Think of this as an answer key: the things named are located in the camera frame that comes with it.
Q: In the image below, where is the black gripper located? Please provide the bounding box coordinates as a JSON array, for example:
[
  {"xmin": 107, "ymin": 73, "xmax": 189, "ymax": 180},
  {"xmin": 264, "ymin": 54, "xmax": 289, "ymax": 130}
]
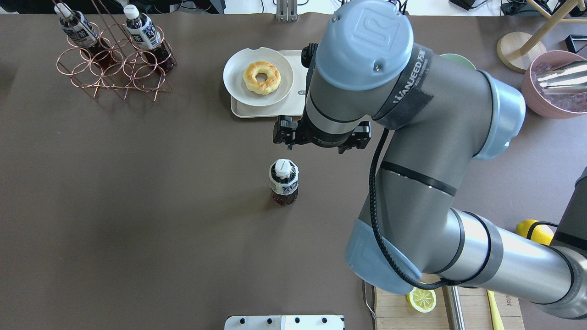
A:
[{"xmin": 273, "ymin": 115, "xmax": 371, "ymax": 154}]

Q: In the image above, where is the tea bottle brown liquid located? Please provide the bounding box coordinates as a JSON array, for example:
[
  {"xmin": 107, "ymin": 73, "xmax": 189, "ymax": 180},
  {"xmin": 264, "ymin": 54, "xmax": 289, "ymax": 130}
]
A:
[{"xmin": 269, "ymin": 159, "xmax": 299, "ymax": 205}]

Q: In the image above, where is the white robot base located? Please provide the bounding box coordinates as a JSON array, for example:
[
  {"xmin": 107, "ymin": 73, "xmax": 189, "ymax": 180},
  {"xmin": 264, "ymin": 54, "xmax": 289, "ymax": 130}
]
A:
[{"xmin": 224, "ymin": 314, "xmax": 346, "ymax": 330}]

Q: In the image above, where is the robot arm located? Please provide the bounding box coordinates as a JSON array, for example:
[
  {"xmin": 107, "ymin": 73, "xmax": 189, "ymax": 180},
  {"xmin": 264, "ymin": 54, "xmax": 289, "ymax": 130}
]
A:
[{"xmin": 273, "ymin": 0, "xmax": 586, "ymax": 320}]

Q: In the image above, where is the cream plastic tray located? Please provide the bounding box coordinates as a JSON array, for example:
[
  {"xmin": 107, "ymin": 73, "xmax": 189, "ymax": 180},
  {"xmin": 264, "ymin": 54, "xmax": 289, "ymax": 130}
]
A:
[{"xmin": 231, "ymin": 49, "xmax": 307, "ymax": 118}]

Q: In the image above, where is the tea bottle in rack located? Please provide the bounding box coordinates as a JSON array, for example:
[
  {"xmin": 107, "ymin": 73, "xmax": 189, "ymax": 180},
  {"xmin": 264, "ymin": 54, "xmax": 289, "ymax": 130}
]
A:
[
  {"xmin": 123, "ymin": 4, "xmax": 174, "ymax": 72},
  {"xmin": 53, "ymin": 2, "xmax": 116, "ymax": 69}
]

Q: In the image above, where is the glazed donut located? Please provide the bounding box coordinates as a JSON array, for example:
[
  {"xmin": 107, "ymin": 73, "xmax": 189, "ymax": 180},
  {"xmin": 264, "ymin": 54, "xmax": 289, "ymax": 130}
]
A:
[{"xmin": 243, "ymin": 61, "xmax": 282, "ymax": 95}]

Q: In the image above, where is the white plate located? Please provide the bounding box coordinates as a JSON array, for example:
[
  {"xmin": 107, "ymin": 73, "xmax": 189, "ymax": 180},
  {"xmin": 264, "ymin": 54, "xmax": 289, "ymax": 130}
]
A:
[{"xmin": 223, "ymin": 47, "xmax": 294, "ymax": 106}]

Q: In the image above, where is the green bowl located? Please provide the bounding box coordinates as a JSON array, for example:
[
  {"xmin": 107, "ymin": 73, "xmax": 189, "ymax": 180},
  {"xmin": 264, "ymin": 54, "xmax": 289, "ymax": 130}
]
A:
[{"xmin": 440, "ymin": 54, "xmax": 476, "ymax": 70}]

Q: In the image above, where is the wooden cutting board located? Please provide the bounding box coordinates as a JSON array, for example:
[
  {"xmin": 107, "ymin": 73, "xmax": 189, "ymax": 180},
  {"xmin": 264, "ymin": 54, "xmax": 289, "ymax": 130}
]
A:
[{"xmin": 374, "ymin": 274, "xmax": 526, "ymax": 330}]

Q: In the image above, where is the lemon half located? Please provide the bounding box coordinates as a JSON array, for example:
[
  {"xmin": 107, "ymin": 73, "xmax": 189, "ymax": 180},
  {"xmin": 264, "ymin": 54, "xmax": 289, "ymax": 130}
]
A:
[{"xmin": 406, "ymin": 287, "xmax": 437, "ymax": 313}]

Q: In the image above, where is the wooden stand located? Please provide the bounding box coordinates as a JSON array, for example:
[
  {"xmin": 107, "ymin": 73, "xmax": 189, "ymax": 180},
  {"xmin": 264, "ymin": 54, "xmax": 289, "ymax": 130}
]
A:
[{"xmin": 497, "ymin": 0, "xmax": 586, "ymax": 73}]

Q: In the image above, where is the knife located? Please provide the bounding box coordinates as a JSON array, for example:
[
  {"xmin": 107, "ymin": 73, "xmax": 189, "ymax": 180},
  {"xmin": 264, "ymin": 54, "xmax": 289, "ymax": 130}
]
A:
[{"xmin": 443, "ymin": 286, "xmax": 466, "ymax": 330}]

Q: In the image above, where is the whole yellow lemon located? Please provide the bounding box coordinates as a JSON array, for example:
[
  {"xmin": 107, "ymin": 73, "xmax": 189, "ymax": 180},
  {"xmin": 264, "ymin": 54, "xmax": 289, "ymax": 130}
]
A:
[{"xmin": 515, "ymin": 219, "xmax": 554, "ymax": 246}]

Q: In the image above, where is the pink bowl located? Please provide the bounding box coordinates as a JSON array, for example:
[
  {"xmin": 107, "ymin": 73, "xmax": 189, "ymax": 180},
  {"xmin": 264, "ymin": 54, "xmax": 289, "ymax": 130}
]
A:
[{"xmin": 521, "ymin": 50, "xmax": 587, "ymax": 119}]

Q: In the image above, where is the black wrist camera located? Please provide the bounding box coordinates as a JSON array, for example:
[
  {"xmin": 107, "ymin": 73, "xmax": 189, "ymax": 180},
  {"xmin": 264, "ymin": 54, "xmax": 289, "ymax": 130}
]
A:
[{"xmin": 300, "ymin": 43, "xmax": 319, "ymax": 69}]

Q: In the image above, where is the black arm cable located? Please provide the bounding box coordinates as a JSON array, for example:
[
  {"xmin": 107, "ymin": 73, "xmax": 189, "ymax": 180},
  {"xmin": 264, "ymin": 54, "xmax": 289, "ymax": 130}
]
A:
[{"xmin": 369, "ymin": 128, "xmax": 464, "ymax": 291}]

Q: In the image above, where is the copper wire bottle rack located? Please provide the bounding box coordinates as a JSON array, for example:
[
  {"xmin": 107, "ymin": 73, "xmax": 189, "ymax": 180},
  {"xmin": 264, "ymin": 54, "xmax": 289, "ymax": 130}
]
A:
[{"xmin": 53, "ymin": 0, "xmax": 177, "ymax": 101}]

